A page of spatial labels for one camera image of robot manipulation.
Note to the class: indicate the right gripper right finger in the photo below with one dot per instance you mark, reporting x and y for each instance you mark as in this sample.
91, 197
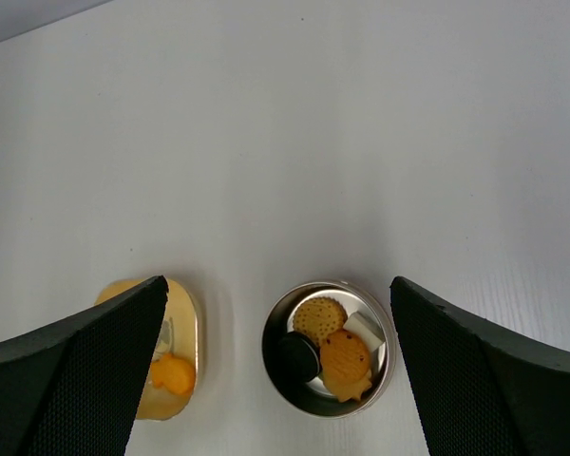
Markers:
479, 388

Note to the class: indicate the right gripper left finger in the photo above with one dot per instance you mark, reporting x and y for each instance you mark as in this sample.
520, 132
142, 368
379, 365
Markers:
73, 387

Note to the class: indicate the white block sweet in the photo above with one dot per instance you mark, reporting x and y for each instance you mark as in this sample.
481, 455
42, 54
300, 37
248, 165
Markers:
359, 325

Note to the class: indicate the orange fish cookie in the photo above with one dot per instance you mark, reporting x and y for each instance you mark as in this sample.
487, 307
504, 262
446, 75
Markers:
346, 366

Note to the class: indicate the round beige biscuit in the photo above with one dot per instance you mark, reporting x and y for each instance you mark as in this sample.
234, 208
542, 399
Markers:
319, 317

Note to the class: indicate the black sandwich cookie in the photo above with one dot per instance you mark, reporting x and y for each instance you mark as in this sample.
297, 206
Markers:
298, 357

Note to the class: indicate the round metal lunch box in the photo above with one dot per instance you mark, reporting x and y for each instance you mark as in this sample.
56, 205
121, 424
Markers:
313, 398

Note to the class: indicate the yellow food container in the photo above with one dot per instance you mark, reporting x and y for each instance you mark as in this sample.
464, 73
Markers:
179, 335

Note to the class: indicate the orange fish cracker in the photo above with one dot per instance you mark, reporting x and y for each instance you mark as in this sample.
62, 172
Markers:
175, 374

